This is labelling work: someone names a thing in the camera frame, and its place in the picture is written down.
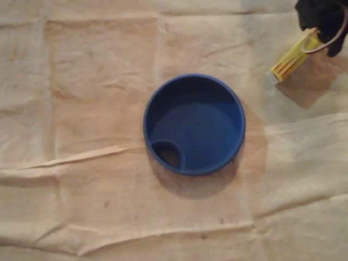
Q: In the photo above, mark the beige creased cloth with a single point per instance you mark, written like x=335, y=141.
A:
x=81, y=108

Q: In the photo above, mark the yellow packet with blue labels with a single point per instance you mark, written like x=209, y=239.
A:
x=288, y=61

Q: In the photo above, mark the blue plastic bowl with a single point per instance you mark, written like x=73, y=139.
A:
x=195, y=122

